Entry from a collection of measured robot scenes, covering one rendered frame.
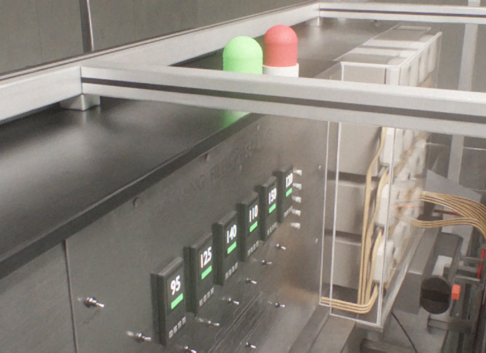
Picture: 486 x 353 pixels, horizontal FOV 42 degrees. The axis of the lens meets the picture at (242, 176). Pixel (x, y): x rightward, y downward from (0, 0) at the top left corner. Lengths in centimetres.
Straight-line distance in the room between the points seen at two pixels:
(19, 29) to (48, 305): 403
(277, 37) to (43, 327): 64
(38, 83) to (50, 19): 398
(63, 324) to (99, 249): 8
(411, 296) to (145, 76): 112
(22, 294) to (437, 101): 45
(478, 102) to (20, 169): 47
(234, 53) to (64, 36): 403
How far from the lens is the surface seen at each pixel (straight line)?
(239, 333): 102
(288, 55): 106
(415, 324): 209
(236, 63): 92
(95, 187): 61
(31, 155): 72
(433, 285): 172
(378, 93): 71
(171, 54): 108
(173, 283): 76
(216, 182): 84
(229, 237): 88
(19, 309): 57
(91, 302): 64
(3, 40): 446
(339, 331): 142
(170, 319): 77
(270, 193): 100
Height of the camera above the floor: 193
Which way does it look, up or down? 20 degrees down
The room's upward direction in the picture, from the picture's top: straight up
